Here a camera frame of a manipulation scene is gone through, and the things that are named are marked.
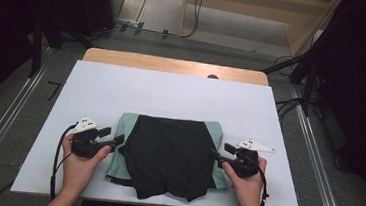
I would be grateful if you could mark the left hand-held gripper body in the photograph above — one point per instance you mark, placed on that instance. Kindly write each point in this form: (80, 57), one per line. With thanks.
(83, 143)

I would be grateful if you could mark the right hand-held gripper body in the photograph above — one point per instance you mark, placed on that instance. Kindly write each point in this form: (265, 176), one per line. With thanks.
(246, 162)

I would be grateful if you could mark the black and green t-shirt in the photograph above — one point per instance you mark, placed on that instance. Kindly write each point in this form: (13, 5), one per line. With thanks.
(169, 155)

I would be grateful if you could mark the person's right hand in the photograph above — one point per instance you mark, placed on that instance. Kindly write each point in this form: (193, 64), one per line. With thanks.
(248, 190)

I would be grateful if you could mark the person's left hand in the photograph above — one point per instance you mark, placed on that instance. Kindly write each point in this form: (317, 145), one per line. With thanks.
(78, 172)

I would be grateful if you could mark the dark round table grommet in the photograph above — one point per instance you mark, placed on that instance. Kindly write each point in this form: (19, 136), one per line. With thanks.
(212, 76)

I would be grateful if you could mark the white table cover sheet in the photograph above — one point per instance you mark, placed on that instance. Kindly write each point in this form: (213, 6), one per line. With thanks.
(171, 95)

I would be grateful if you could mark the wooden table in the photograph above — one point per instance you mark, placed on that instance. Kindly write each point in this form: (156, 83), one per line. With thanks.
(141, 60)

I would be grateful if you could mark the black metal stand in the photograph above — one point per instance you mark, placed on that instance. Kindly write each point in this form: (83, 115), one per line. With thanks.
(308, 84)
(37, 46)

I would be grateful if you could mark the white power strip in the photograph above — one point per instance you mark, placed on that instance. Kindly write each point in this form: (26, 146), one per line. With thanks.
(128, 22)

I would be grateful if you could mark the black cabinet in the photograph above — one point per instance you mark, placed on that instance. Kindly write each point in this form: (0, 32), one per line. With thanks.
(99, 2)

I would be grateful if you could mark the wooden platform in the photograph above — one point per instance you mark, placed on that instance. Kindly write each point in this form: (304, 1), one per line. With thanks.
(246, 8)

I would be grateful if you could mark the metal floor rail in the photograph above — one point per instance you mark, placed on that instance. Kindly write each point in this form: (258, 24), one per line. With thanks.
(319, 168)
(1, 127)

